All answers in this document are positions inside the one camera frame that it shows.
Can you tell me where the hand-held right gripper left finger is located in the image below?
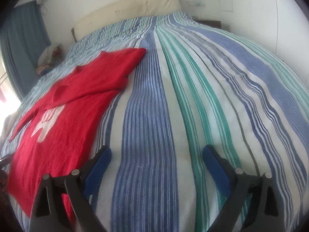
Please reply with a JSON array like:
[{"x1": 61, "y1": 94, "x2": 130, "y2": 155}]
[{"x1": 29, "y1": 146, "x2": 112, "y2": 232}]

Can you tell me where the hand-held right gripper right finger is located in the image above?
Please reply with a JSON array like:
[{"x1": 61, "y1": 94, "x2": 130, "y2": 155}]
[{"x1": 202, "y1": 145, "x2": 282, "y2": 232}]

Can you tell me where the red t-shirt with white print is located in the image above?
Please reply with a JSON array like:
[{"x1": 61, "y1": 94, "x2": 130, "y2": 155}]
[{"x1": 6, "y1": 48, "x2": 147, "y2": 219}]

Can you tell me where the pile of clothes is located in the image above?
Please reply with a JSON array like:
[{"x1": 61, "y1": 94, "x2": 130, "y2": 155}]
[{"x1": 36, "y1": 43, "x2": 63, "y2": 75}]

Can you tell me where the striped blue green bed cover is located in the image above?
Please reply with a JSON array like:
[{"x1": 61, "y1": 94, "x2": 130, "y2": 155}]
[{"x1": 0, "y1": 11, "x2": 309, "y2": 232}]

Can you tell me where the blue curtain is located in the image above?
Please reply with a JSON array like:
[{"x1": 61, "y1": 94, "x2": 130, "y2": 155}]
[{"x1": 0, "y1": 1, "x2": 52, "y2": 98}]

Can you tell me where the dark wooden nightstand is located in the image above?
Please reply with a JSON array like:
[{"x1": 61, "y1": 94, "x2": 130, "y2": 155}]
[{"x1": 193, "y1": 19, "x2": 222, "y2": 29}]

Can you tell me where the cream padded headboard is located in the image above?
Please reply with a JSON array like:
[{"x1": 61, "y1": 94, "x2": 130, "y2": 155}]
[{"x1": 71, "y1": 0, "x2": 181, "y2": 41}]

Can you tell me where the white wardrobe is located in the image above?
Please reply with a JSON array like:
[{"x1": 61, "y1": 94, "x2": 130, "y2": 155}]
[{"x1": 216, "y1": 0, "x2": 309, "y2": 83}]

